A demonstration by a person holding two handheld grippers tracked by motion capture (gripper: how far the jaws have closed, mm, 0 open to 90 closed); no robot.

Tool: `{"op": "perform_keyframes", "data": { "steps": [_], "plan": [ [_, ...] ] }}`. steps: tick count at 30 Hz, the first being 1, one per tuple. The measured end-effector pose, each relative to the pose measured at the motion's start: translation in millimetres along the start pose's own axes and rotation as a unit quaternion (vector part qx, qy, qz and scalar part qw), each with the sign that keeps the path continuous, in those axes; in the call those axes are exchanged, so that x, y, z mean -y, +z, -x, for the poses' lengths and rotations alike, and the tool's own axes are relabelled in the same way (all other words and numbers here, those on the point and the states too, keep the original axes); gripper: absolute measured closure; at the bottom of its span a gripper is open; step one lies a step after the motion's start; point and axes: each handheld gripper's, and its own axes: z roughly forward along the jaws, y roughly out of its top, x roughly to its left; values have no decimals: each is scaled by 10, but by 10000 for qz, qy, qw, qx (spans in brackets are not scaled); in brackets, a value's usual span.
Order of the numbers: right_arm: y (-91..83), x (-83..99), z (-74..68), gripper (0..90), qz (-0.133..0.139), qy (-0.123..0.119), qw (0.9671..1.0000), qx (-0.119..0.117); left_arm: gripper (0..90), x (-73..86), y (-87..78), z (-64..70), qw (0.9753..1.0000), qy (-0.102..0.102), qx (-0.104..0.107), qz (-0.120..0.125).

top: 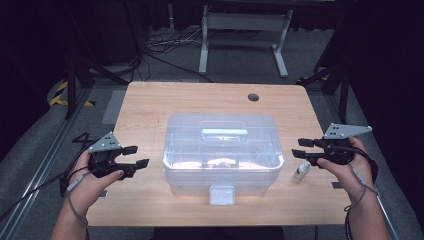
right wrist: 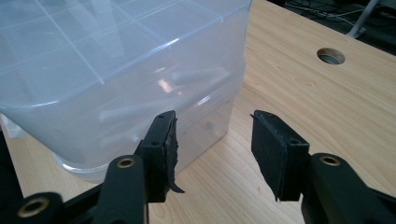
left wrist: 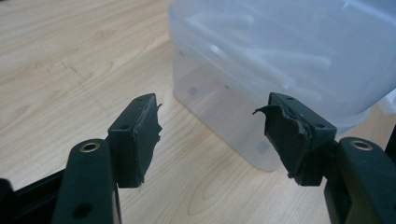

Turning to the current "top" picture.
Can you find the person's dark lap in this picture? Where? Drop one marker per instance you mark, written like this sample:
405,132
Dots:
216,233

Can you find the person's right hand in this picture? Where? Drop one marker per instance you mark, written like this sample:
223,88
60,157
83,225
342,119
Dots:
350,181

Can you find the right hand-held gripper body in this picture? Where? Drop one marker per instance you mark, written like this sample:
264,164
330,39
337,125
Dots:
336,150

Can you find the metal floor rail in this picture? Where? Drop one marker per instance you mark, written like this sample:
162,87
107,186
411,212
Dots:
36,173
336,110

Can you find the white metal desk frame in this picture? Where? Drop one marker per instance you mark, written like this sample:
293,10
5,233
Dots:
208,50

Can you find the clear plastic storage box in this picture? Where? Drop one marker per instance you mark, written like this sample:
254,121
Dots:
223,156

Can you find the black metal stand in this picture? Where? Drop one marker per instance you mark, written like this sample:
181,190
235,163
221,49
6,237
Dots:
343,90
70,90

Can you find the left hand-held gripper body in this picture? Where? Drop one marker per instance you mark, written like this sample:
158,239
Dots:
104,163

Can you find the grey tape piece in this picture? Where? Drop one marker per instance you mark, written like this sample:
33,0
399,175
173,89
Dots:
336,185
104,193

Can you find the person's left hand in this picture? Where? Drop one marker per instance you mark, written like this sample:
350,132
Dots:
83,190

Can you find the small white dropper bottle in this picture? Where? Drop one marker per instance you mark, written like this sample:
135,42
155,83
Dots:
301,171

